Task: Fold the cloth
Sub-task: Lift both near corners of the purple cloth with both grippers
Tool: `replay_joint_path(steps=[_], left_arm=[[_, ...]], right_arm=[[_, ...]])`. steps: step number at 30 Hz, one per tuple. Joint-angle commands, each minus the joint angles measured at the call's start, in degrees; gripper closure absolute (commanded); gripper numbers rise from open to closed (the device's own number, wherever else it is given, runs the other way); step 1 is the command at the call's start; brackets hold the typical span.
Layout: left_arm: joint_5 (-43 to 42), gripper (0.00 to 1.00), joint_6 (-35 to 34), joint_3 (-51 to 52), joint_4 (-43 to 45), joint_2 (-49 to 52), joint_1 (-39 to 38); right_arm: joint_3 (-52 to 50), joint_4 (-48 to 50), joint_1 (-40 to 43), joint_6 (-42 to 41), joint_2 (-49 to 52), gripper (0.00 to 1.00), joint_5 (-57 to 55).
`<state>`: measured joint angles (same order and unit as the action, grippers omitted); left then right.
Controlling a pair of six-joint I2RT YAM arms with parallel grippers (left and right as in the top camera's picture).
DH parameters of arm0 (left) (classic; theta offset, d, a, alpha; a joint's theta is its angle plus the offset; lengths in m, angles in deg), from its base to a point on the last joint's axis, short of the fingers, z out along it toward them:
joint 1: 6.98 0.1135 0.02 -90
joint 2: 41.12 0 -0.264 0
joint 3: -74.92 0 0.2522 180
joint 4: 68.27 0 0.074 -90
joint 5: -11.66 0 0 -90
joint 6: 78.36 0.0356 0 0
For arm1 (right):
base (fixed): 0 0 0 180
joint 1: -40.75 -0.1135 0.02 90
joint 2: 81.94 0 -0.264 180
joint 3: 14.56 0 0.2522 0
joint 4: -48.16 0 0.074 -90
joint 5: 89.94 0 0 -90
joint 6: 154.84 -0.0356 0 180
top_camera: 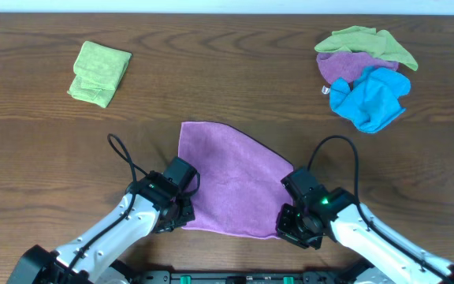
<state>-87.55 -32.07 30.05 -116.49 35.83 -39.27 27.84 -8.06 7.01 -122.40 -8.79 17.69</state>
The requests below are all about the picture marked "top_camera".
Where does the purple microfiber cloth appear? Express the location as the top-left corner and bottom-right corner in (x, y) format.
(178, 121), (293, 240)

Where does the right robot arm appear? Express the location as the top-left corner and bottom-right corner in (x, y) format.
(277, 186), (454, 283)

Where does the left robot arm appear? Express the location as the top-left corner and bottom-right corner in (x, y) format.
(7, 178), (196, 284)

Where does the crumpled blue cloth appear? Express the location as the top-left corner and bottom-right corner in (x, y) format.
(329, 66), (411, 134)

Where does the folded green cloth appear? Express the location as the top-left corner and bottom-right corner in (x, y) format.
(68, 41), (132, 108)

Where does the crumpled purple cloth in pile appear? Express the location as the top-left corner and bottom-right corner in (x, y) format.
(316, 51), (399, 84)

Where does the crumpled green cloth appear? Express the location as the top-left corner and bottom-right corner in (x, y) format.
(314, 26), (419, 71)

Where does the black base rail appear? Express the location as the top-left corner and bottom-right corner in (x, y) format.
(132, 271), (347, 284)

